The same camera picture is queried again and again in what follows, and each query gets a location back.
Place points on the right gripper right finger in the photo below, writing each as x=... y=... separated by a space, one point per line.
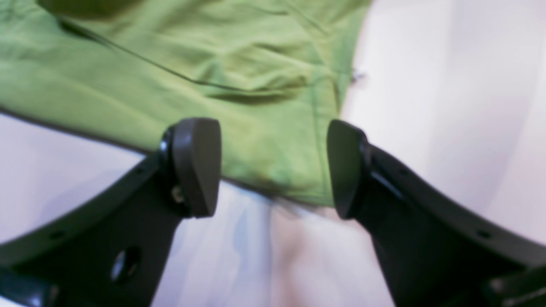
x=432 y=251

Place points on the green T-shirt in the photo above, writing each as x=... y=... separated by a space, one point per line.
x=273 y=72

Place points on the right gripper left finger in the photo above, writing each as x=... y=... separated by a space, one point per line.
x=112 y=250

